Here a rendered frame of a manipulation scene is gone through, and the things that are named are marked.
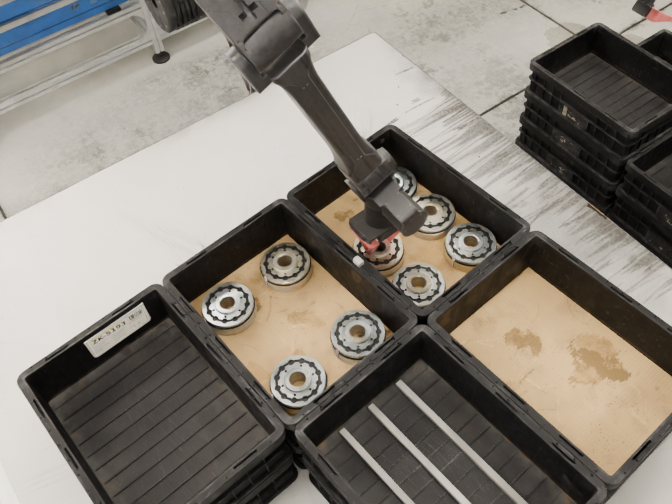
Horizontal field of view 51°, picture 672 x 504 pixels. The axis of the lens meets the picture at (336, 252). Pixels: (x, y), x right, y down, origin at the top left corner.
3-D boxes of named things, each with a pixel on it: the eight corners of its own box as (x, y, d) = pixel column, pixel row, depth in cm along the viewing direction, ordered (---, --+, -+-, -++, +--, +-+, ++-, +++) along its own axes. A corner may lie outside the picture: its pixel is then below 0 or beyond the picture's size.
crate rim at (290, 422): (161, 286, 136) (157, 279, 134) (283, 202, 146) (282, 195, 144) (291, 435, 116) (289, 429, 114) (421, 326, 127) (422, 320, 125)
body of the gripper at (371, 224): (410, 219, 136) (412, 195, 130) (369, 247, 133) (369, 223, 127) (388, 199, 139) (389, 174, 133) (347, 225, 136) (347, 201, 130)
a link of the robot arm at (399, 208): (378, 142, 120) (341, 177, 121) (422, 184, 115) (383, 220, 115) (397, 172, 131) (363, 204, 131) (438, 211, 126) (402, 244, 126)
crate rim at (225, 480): (18, 384, 125) (12, 378, 123) (161, 286, 136) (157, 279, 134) (134, 565, 106) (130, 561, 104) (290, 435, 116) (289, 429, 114)
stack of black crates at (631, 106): (508, 163, 249) (527, 60, 213) (569, 125, 258) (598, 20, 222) (595, 235, 229) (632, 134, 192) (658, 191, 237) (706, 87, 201)
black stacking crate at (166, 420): (41, 406, 133) (15, 379, 124) (173, 313, 143) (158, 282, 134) (153, 577, 114) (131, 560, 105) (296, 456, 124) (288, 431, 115)
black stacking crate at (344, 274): (175, 312, 143) (160, 281, 134) (289, 231, 153) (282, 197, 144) (297, 454, 124) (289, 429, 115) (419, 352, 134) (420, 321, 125)
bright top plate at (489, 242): (434, 246, 143) (435, 244, 142) (466, 216, 147) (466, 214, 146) (475, 273, 138) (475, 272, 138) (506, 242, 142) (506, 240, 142)
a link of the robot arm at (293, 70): (278, -16, 88) (215, 45, 88) (303, 6, 85) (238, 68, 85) (385, 149, 125) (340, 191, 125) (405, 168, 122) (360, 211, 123)
